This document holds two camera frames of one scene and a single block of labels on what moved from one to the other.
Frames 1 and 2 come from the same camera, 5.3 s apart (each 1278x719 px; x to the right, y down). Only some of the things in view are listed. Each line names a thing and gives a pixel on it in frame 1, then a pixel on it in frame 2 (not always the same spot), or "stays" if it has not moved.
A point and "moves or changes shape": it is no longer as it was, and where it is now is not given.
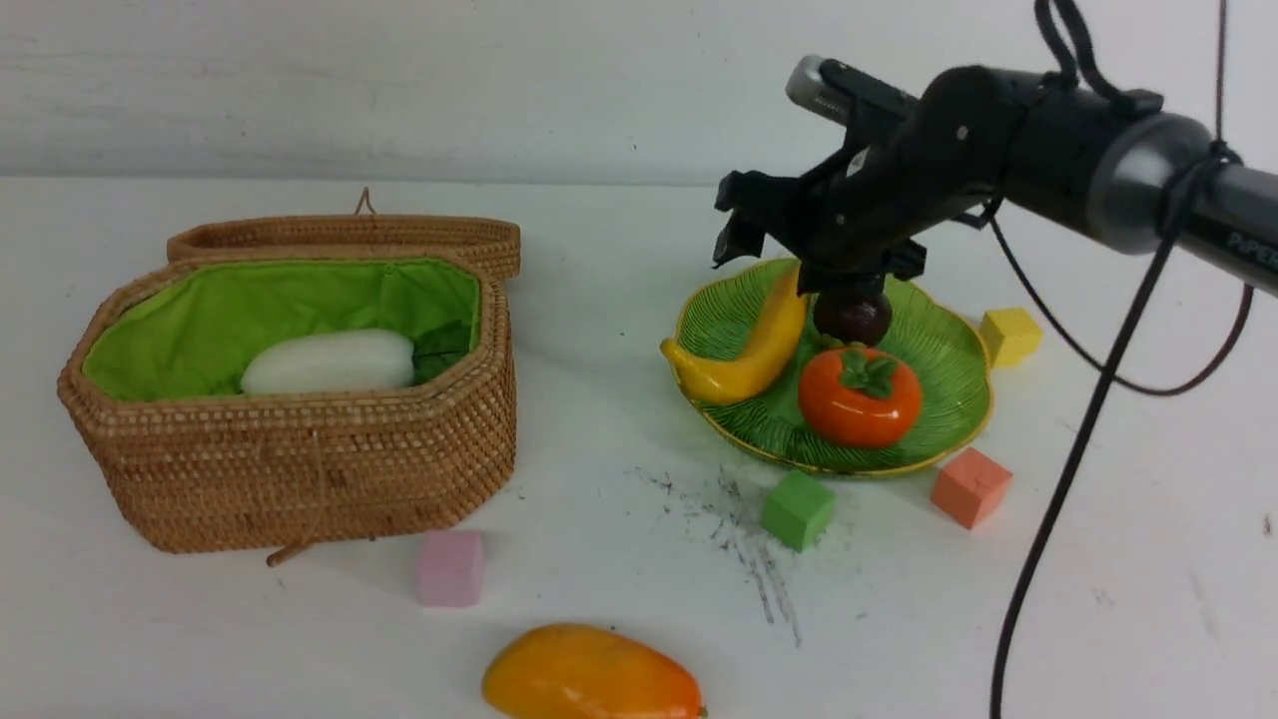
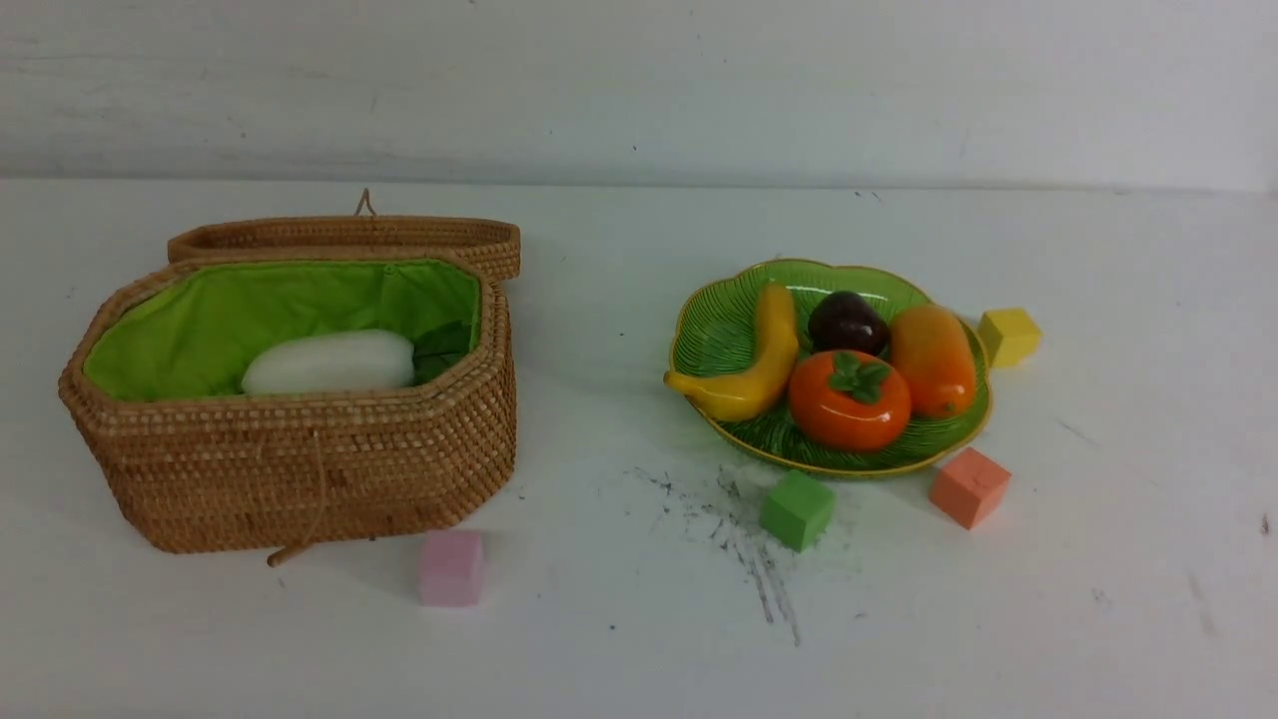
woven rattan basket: [152, 384] stays
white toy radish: [327, 361] stays
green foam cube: [798, 511] stays
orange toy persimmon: [860, 396] stays
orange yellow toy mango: [581, 671] -> [938, 359]
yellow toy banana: [757, 367] moves or changes shape
